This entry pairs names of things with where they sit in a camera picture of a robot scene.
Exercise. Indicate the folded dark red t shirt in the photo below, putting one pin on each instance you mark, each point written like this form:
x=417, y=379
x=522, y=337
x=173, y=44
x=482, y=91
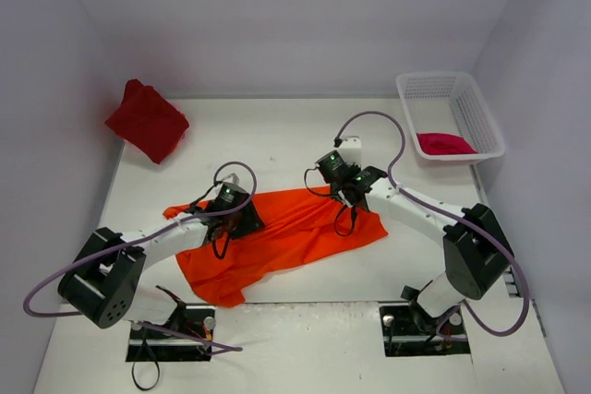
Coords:
x=148, y=121

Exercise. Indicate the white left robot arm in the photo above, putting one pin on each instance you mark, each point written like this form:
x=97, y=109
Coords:
x=107, y=289

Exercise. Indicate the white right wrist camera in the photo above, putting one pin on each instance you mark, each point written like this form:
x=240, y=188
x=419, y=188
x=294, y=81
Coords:
x=350, y=149

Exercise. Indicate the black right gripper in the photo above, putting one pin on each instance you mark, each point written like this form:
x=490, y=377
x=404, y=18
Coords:
x=339, y=186

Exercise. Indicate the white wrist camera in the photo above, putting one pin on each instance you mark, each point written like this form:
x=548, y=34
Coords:
x=230, y=178
x=350, y=149

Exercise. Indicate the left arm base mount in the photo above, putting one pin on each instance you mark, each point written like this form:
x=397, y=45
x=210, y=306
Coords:
x=198, y=321

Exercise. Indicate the orange t shirt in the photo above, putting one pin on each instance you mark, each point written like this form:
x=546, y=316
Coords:
x=299, y=228

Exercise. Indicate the white plastic basket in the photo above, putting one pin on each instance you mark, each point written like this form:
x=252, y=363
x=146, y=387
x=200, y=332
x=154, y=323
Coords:
x=450, y=103

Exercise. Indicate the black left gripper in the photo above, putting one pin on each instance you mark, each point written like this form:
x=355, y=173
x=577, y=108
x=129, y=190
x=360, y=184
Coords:
x=249, y=217

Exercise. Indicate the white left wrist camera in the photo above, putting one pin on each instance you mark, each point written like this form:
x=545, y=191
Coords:
x=230, y=178

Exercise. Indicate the magenta t shirt in basket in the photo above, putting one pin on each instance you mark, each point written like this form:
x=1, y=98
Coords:
x=444, y=144

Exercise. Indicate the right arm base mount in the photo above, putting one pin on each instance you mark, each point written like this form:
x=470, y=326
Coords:
x=407, y=331

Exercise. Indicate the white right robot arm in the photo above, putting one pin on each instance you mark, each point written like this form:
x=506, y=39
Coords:
x=472, y=263

